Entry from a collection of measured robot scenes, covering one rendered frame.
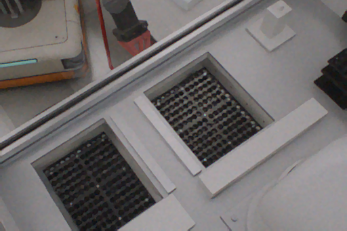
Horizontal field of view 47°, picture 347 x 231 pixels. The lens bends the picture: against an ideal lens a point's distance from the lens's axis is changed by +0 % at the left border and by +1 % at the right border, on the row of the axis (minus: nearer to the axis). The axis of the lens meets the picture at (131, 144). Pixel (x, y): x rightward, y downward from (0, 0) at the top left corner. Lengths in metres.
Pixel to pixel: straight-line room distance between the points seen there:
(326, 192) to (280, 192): 0.03
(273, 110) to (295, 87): 0.08
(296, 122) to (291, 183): 0.62
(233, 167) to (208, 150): 0.12
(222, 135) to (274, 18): 0.30
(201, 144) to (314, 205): 0.66
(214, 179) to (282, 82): 0.31
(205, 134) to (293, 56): 0.29
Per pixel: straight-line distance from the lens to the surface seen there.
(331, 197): 0.30
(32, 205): 0.89
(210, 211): 0.85
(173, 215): 0.83
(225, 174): 0.84
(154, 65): 0.96
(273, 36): 1.07
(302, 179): 0.31
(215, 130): 0.98
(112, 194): 0.91
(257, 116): 1.04
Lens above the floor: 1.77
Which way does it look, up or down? 67 degrees down
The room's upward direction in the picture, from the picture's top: 9 degrees counter-clockwise
